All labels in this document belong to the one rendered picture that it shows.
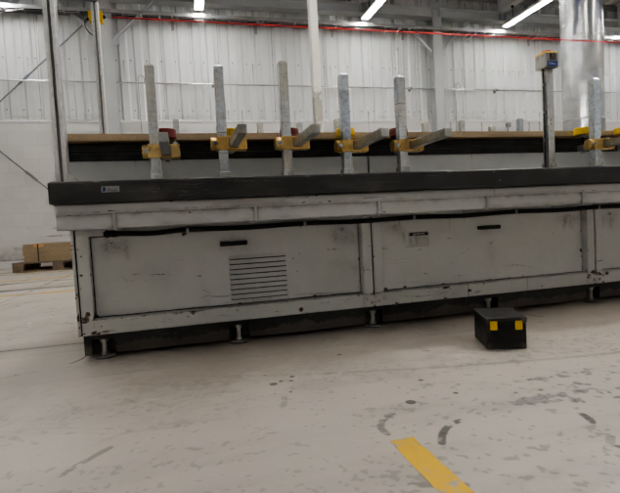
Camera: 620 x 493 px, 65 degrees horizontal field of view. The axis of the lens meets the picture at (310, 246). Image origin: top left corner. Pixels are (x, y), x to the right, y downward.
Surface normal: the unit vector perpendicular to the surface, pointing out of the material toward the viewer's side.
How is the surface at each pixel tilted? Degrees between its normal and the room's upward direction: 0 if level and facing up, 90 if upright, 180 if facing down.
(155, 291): 89
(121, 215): 90
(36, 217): 90
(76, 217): 90
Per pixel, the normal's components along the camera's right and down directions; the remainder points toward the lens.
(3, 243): 0.25, 0.04
